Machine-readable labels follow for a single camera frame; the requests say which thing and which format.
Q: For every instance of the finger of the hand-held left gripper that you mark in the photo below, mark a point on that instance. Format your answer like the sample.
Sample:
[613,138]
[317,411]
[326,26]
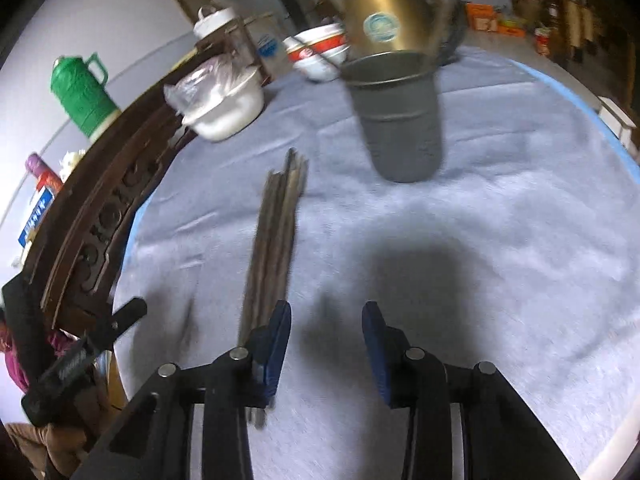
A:
[122,317]

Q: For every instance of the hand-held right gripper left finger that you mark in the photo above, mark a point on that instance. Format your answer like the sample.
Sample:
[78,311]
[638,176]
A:
[279,345]

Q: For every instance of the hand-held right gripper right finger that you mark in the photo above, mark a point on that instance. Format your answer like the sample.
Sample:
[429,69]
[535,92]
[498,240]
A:
[376,350]

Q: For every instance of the group of dark chopsticks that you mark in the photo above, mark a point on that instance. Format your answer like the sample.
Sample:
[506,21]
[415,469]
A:
[275,230]

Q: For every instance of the grey chopstick holder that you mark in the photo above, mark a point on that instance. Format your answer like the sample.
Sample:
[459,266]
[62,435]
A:
[400,130]

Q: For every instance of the person's magenta jacket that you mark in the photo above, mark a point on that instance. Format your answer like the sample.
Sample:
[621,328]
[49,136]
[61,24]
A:
[12,360]

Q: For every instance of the person's brown trouser leg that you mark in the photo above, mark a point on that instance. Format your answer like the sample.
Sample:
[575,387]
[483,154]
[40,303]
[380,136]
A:
[45,445]

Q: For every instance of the carved wooden sideboard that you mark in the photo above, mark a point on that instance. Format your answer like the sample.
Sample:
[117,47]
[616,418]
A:
[100,200]

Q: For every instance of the blue paper box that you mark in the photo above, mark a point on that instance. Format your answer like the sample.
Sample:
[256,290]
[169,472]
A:
[36,217]

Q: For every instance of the crumpled white tissue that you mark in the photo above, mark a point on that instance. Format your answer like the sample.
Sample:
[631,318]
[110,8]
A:
[71,161]

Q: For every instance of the grey tablecloth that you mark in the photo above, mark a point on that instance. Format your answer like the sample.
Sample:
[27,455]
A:
[500,210]

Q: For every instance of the green thermos flask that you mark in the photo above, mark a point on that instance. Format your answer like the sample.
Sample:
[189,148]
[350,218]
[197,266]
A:
[82,95]

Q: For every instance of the white pot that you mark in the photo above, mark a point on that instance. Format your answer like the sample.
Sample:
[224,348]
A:
[230,110]

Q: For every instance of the clear plastic bag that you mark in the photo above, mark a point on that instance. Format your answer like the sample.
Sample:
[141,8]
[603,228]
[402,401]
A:
[200,82]

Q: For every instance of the white bowl red pattern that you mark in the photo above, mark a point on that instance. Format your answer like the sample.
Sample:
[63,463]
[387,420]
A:
[300,53]
[320,35]
[317,71]

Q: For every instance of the blue under cloth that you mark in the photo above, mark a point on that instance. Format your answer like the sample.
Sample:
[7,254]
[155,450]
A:
[620,145]

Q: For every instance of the small white stool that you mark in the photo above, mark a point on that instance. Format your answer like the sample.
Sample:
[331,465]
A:
[619,117]

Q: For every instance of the gold electric kettle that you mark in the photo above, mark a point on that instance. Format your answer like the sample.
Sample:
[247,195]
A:
[380,5]

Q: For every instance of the orange boxes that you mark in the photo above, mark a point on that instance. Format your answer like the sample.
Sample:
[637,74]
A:
[492,17]

